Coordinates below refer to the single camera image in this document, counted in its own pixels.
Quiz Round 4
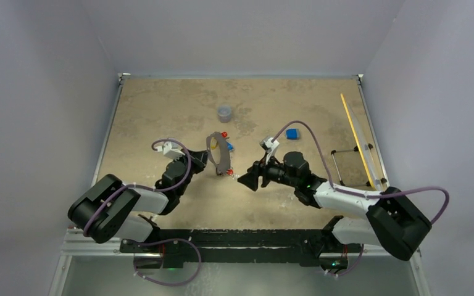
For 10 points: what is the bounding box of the black wire stand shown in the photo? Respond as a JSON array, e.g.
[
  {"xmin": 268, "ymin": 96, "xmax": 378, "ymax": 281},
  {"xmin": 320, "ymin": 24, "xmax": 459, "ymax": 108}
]
[{"xmin": 330, "ymin": 144, "xmax": 375, "ymax": 187}]

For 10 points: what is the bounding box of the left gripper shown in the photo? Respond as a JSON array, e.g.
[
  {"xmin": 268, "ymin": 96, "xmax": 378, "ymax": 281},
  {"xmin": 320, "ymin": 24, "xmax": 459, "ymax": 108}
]
[{"xmin": 173, "ymin": 147, "xmax": 209, "ymax": 196}]

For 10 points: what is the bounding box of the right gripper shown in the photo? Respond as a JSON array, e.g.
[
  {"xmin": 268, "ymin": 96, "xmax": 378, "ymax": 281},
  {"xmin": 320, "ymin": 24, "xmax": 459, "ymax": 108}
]
[{"xmin": 238, "ymin": 152, "xmax": 298, "ymax": 192}]

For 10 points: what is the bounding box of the yellow wooden stick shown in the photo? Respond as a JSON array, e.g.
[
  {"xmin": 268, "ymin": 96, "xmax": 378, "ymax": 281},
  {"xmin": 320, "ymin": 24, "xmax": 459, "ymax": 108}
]
[{"xmin": 340, "ymin": 93, "xmax": 382, "ymax": 190}]

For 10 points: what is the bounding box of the small grey cup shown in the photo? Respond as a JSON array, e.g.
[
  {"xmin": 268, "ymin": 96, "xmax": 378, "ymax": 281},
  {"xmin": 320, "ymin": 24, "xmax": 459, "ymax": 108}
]
[{"xmin": 217, "ymin": 105, "xmax": 233, "ymax": 123}]

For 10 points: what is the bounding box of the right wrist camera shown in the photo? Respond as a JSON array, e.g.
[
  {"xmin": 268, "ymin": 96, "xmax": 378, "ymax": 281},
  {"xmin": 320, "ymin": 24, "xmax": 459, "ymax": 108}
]
[{"xmin": 260, "ymin": 137, "xmax": 280, "ymax": 155}]

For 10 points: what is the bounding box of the blue eraser block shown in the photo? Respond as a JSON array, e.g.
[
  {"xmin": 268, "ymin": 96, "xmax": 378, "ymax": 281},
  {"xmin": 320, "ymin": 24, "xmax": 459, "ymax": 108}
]
[{"xmin": 285, "ymin": 128, "xmax": 301, "ymax": 141}]

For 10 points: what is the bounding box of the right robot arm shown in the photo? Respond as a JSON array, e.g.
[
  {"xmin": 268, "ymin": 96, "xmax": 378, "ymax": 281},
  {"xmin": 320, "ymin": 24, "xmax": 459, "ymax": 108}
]
[{"xmin": 237, "ymin": 152, "xmax": 432, "ymax": 261}]

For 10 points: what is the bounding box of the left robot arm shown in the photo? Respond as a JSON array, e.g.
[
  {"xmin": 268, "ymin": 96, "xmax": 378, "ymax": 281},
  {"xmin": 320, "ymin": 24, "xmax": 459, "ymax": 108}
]
[{"xmin": 67, "ymin": 150, "xmax": 208, "ymax": 252}]

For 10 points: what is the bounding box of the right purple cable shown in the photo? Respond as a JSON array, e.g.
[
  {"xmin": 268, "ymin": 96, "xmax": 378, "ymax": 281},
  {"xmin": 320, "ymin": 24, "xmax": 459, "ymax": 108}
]
[{"xmin": 272, "ymin": 120, "xmax": 451, "ymax": 278}]

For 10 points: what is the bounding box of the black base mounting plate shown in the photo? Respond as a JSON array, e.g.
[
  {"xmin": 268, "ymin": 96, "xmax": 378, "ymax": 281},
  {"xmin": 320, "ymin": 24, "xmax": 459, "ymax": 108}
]
[{"xmin": 120, "ymin": 229, "xmax": 360, "ymax": 269}]

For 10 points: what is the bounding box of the metal key organizer plate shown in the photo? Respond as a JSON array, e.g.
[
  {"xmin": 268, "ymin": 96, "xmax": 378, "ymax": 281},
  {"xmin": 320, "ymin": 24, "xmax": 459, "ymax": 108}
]
[{"xmin": 206, "ymin": 131, "xmax": 231, "ymax": 175}]

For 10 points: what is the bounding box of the aluminium frame rail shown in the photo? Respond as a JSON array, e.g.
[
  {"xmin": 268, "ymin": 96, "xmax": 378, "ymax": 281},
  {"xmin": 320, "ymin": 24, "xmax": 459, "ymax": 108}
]
[{"xmin": 60, "ymin": 228, "xmax": 422, "ymax": 258}]

